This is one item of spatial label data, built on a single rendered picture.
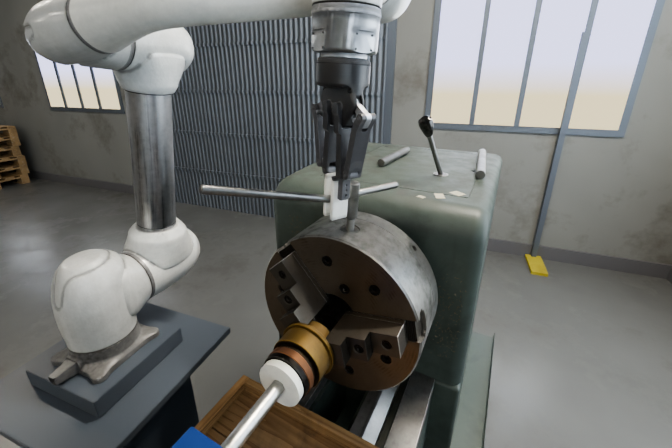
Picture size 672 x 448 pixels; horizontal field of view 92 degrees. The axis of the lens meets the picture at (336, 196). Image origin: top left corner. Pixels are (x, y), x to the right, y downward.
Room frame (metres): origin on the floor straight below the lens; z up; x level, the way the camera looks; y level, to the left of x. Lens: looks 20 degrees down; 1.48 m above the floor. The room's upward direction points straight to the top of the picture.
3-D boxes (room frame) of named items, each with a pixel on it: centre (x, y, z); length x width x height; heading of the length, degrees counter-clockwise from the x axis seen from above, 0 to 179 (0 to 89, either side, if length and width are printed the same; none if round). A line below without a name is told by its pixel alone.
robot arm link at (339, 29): (0.48, -0.01, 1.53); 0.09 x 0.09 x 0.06
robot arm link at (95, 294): (0.69, 0.61, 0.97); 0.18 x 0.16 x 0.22; 159
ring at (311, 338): (0.38, 0.05, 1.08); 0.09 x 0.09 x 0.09; 62
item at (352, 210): (0.50, -0.03, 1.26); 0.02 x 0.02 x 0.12
